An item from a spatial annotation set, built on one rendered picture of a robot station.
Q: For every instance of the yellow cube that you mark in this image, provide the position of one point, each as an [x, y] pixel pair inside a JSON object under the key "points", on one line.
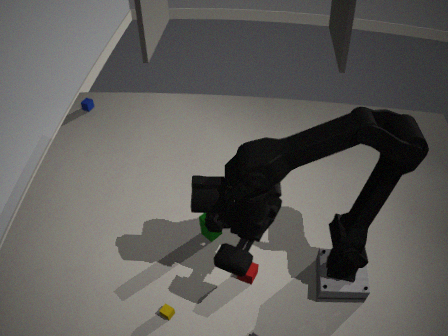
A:
{"points": [[167, 312]]}

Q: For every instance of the green block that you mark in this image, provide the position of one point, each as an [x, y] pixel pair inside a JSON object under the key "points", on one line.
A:
{"points": [[202, 221], [211, 237]]}

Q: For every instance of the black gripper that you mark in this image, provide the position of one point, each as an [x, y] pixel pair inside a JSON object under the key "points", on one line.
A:
{"points": [[237, 260]]}

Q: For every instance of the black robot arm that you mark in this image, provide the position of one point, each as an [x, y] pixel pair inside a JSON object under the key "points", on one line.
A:
{"points": [[254, 174]]}

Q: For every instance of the red block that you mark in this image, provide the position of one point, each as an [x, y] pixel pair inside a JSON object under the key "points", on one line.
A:
{"points": [[250, 275]]}

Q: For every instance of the small blue block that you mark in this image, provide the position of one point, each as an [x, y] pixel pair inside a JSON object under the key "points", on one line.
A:
{"points": [[87, 104]]}

